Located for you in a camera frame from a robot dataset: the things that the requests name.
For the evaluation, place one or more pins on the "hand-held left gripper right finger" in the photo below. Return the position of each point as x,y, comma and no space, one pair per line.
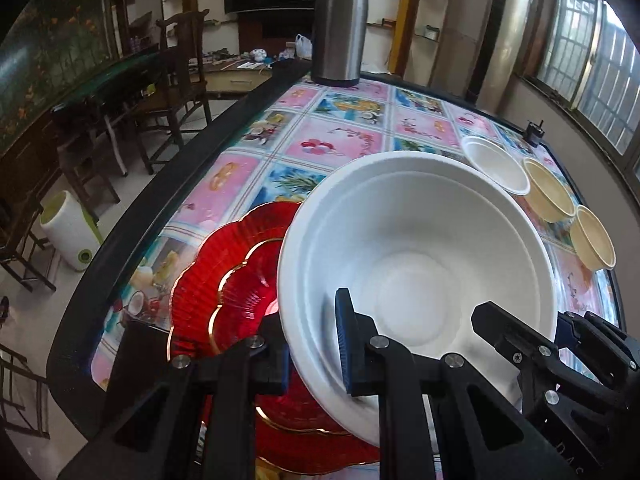
345,350

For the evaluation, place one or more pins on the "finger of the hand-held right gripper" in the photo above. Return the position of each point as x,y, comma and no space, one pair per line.
567,330
510,332

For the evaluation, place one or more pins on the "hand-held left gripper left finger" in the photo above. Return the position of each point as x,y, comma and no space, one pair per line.
284,365

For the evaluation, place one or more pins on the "red gold-rimmed plate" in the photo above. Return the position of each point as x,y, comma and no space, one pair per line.
195,285
250,295

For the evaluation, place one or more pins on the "beige paper bowl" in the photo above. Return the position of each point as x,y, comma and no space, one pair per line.
592,240
547,192

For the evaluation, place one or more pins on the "large white bowl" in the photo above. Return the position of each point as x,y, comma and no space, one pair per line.
425,235

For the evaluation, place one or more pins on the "small white bowl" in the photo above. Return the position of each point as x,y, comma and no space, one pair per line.
492,162

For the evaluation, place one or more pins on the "black-rimmed table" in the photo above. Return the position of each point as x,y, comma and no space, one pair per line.
150,230

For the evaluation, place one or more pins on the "small black device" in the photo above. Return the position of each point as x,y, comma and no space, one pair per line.
534,135

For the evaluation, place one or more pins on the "white and green appliance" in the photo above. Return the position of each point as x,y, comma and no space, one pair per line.
65,225

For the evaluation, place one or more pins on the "dark wooden chair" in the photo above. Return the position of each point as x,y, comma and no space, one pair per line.
20,385
25,240
175,60

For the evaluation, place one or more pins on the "dark wooden stool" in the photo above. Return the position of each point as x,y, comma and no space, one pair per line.
85,160

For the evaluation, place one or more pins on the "beige low cabinet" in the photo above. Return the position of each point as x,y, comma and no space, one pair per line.
235,80

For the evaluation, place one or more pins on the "barred window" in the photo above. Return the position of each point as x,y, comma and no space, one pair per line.
575,35

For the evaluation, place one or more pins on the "standing air conditioner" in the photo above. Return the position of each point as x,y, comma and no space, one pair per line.
510,35

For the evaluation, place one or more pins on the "white plastic bag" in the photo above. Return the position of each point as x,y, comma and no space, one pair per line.
303,47

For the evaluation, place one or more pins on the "white toy figure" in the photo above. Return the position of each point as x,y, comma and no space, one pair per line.
258,54

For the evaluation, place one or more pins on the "small grey jar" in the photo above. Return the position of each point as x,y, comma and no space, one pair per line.
431,33

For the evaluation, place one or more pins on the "steel thermos jug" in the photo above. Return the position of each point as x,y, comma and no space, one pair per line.
337,30

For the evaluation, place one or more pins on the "green-topped game table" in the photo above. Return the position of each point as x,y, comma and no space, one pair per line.
110,77

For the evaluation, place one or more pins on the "yellow wooden pillar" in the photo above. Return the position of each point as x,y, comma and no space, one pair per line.
402,10

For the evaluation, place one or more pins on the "flower wall mural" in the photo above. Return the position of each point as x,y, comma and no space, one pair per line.
50,35

